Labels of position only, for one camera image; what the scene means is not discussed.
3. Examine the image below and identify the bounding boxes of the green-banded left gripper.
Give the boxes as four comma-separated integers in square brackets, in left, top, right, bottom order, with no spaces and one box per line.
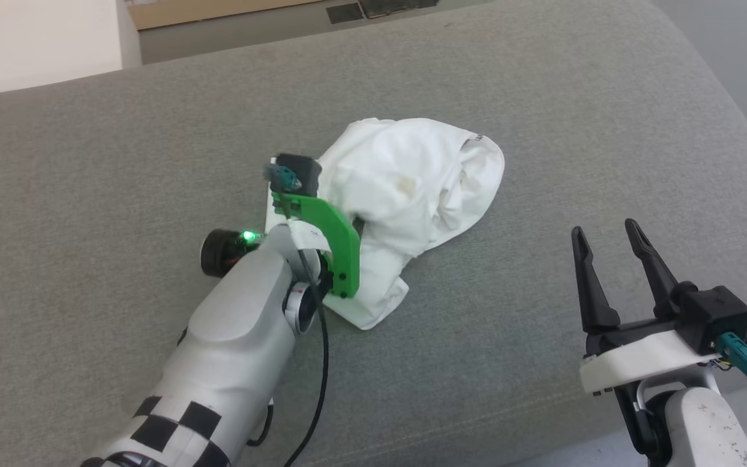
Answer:
[271,191,362,300]

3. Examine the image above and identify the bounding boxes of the grey fabric sofa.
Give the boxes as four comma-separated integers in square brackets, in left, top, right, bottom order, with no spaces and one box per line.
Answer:
[0,0,747,467]

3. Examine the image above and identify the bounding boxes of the wooden baseboard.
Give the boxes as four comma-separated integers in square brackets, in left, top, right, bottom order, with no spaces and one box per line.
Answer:
[126,0,324,31]

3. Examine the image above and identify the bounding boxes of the white long-sleeve garment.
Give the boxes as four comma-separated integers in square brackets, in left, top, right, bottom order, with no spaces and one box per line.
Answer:
[263,117,506,331]

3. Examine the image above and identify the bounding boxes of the white label tape strip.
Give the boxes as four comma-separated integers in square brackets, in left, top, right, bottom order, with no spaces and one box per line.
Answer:
[285,219,333,258]

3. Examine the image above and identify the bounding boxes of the dark floor vent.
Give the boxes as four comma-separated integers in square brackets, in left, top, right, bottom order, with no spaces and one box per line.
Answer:
[326,3,366,25]

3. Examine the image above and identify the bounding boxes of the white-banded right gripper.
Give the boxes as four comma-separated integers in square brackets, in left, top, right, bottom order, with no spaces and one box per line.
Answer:
[571,218,726,458]

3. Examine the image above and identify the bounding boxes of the dark flat floor panel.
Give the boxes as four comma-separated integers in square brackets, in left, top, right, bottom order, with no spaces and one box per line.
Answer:
[358,0,440,19]

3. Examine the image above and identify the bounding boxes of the white pillar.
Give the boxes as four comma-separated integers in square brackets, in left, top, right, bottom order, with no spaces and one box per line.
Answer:
[0,0,143,95]

